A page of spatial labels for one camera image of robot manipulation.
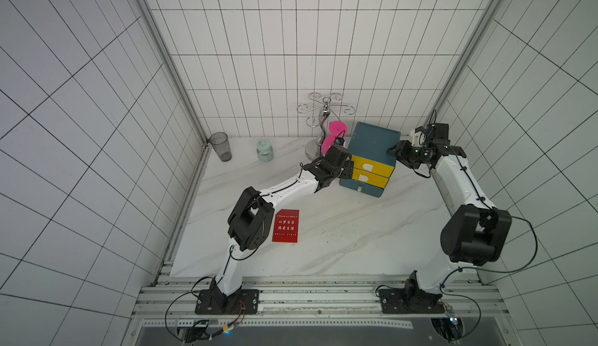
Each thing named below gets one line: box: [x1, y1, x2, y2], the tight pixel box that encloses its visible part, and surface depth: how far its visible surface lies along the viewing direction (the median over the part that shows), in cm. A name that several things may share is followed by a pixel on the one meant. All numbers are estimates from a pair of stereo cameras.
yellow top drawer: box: [351, 155, 395, 179], surface depth 86 cm
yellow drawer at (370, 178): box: [351, 167, 390, 189], surface depth 91 cm
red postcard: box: [271, 208, 299, 244], surface depth 92 cm
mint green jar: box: [256, 139, 275, 163], surface depth 109 cm
